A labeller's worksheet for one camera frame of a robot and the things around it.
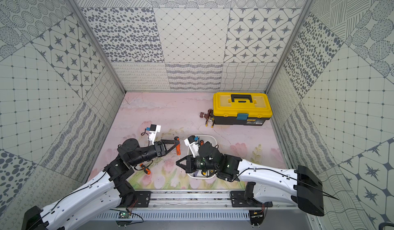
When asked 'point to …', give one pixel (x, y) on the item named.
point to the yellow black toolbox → (251, 109)
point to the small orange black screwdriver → (146, 170)
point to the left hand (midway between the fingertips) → (177, 141)
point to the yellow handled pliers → (209, 116)
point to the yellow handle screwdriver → (204, 173)
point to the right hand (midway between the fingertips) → (177, 164)
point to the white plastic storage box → (200, 175)
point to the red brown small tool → (201, 114)
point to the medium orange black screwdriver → (178, 149)
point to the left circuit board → (123, 215)
